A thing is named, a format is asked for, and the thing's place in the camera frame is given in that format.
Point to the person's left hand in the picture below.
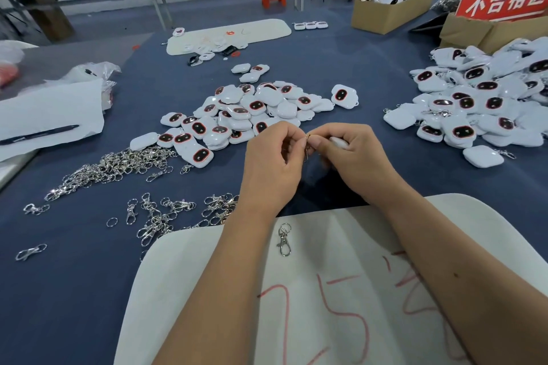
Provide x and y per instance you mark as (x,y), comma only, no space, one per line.
(270,172)

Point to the person's right hand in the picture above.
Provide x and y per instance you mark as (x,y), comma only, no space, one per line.
(364,164)

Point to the white tag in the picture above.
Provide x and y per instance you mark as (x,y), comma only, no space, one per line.
(339,142)

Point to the person's left forearm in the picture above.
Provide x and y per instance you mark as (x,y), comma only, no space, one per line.
(214,292)

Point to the person's right forearm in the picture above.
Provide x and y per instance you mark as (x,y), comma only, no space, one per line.
(471,275)

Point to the white foam board red marks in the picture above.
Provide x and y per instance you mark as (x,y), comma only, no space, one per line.
(342,258)

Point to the long white foam board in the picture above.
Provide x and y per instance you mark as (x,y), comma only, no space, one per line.
(267,30)

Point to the small white plastic part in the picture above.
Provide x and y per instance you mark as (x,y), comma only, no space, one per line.
(311,25)
(300,25)
(323,25)

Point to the flat brown cardboard box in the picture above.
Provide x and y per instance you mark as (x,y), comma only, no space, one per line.
(473,34)

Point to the white paper sheet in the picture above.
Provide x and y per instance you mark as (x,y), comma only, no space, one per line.
(47,106)

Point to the black pen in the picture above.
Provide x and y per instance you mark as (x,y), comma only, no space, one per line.
(38,134)

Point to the orange bag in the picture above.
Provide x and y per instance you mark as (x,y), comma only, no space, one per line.
(7,76)

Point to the white plastic bag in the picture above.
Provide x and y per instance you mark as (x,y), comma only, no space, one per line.
(13,50)

